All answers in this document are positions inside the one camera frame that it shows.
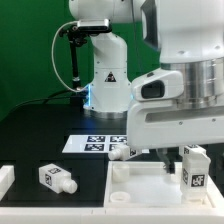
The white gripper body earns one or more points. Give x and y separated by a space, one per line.
152 125

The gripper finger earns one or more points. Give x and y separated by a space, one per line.
169 164

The white square tabletop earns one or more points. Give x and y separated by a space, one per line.
148 185

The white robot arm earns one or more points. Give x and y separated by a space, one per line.
181 102

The marker tag sheet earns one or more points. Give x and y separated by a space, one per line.
93 143

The white U-shaped fence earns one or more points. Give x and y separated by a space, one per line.
110 215

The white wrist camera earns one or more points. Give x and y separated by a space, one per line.
158 85

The grey camera on stand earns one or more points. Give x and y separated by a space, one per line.
94 26

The black camera stand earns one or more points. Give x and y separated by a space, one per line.
76 39

